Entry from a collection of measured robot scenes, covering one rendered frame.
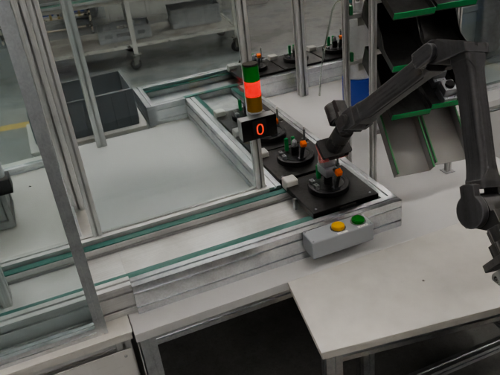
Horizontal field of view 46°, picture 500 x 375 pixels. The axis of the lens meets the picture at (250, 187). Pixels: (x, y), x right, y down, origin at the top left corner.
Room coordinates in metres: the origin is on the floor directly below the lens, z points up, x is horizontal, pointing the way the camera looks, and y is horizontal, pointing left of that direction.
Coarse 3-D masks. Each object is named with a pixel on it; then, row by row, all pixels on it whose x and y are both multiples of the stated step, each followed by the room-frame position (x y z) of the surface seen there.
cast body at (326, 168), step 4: (332, 160) 1.70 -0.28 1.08; (320, 164) 1.71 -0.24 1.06; (324, 164) 1.69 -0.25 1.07; (328, 164) 1.69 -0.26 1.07; (332, 164) 1.70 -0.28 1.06; (320, 168) 1.71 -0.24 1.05; (324, 168) 1.69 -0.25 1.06; (328, 168) 1.69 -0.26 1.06; (332, 168) 1.68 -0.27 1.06; (320, 172) 1.71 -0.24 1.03; (324, 172) 1.68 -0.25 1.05; (328, 172) 1.68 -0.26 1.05; (332, 172) 1.68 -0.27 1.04; (324, 176) 1.68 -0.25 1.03; (328, 176) 1.68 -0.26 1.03
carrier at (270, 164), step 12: (288, 144) 1.99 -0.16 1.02; (312, 144) 2.06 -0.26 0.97; (264, 156) 1.99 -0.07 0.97; (276, 156) 1.99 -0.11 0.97; (288, 156) 1.94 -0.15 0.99; (312, 156) 1.92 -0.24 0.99; (276, 168) 1.89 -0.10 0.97; (288, 168) 1.88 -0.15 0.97; (300, 168) 1.87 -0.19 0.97; (312, 168) 1.86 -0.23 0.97
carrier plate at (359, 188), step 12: (300, 180) 1.79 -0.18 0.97; (360, 180) 1.73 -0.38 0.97; (288, 192) 1.74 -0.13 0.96; (300, 192) 1.70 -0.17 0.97; (348, 192) 1.67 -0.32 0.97; (360, 192) 1.66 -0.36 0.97; (372, 192) 1.65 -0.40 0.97; (300, 204) 1.65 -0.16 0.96; (312, 204) 1.62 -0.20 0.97; (324, 204) 1.61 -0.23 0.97; (336, 204) 1.60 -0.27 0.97; (348, 204) 1.60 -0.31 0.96; (312, 216) 1.56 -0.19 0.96
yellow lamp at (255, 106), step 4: (260, 96) 1.75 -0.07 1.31; (248, 100) 1.75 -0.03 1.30; (252, 100) 1.74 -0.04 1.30; (256, 100) 1.74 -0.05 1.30; (260, 100) 1.75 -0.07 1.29; (248, 104) 1.75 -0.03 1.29; (252, 104) 1.74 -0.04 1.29; (256, 104) 1.74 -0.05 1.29; (260, 104) 1.75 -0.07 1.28; (248, 108) 1.75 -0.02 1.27; (252, 108) 1.74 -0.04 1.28; (256, 108) 1.74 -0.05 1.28; (260, 108) 1.75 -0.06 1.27; (252, 112) 1.74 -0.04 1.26
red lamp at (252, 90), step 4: (244, 84) 1.76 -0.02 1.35; (248, 84) 1.74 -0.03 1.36; (252, 84) 1.74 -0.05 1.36; (256, 84) 1.74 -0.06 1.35; (248, 88) 1.74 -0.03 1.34; (252, 88) 1.74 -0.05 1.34; (256, 88) 1.74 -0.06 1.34; (248, 92) 1.74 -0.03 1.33; (252, 92) 1.74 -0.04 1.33; (256, 92) 1.74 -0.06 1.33; (260, 92) 1.76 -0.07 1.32; (248, 96) 1.75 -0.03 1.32; (252, 96) 1.74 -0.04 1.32; (256, 96) 1.74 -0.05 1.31
